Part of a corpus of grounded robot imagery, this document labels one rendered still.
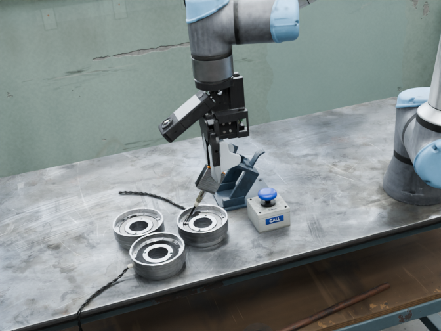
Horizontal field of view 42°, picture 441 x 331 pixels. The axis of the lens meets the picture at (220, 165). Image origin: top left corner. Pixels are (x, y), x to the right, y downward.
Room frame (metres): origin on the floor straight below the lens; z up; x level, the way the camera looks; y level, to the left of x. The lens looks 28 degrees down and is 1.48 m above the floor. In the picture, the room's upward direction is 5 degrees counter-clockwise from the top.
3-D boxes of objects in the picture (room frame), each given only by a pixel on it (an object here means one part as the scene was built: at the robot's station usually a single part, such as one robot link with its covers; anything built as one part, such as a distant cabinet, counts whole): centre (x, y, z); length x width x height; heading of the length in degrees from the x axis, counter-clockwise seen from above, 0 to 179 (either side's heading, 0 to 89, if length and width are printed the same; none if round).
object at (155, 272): (0.88, 0.14, 0.82); 0.10 x 0.10 x 0.04
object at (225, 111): (0.99, -0.01, 1.07); 0.09 x 0.08 x 0.12; 102
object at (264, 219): (1.00, -0.10, 0.82); 0.08 x 0.07 x 0.05; 105
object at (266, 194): (1.00, -0.09, 0.85); 0.04 x 0.04 x 0.05
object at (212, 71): (0.99, 0.00, 1.15); 0.08 x 0.08 x 0.05
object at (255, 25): (1.00, -0.10, 1.23); 0.11 x 0.11 x 0.08; 84
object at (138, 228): (0.98, 0.18, 0.82); 0.10 x 0.10 x 0.04
